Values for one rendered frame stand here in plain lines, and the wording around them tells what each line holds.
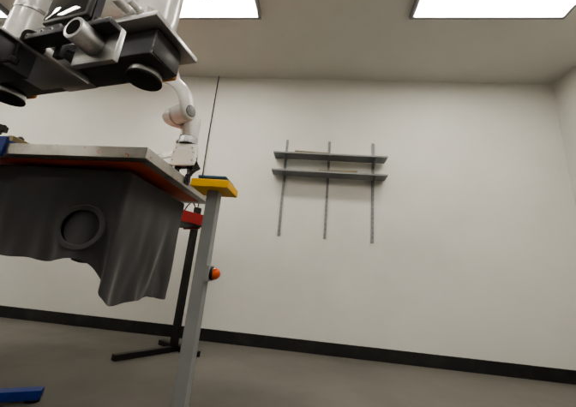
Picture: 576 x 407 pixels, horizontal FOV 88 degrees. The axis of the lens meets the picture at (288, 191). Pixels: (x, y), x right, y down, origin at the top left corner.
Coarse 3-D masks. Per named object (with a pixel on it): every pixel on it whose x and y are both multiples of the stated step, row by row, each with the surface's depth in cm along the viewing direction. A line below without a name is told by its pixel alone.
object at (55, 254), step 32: (0, 192) 100; (32, 192) 99; (64, 192) 98; (96, 192) 97; (0, 224) 98; (32, 224) 97; (64, 224) 96; (96, 224) 96; (32, 256) 95; (64, 256) 92; (96, 256) 94
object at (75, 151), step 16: (16, 144) 97; (32, 144) 96; (48, 144) 96; (96, 160) 97; (112, 160) 96; (128, 160) 95; (144, 160) 94; (160, 160) 100; (176, 176) 112; (192, 192) 127
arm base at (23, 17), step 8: (16, 8) 79; (24, 8) 79; (8, 16) 79; (16, 16) 78; (24, 16) 79; (32, 16) 80; (40, 16) 81; (8, 24) 78; (16, 24) 78; (24, 24) 78; (32, 24) 80; (40, 24) 81; (16, 32) 77
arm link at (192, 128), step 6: (168, 108) 120; (162, 114) 120; (168, 114) 118; (168, 120) 119; (192, 120) 124; (198, 120) 126; (174, 126) 123; (180, 126) 124; (186, 126) 123; (192, 126) 123; (198, 126) 126; (180, 132) 124; (186, 132) 122; (192, 132) 123; (198, 132) 126
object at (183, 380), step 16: (208, 192) 103; (224, 192) 104; (208, 208) 101; (208, 224) 99; (208, 240) 98; (208, 256) 97; (208, 272) 95; (192, 288) 94; (192, 304) 93; (192, 320) 91; (192, 336) 90; (192, 352) 89; (192, 368) 89; (176, 384) 87; (176, 400) 85
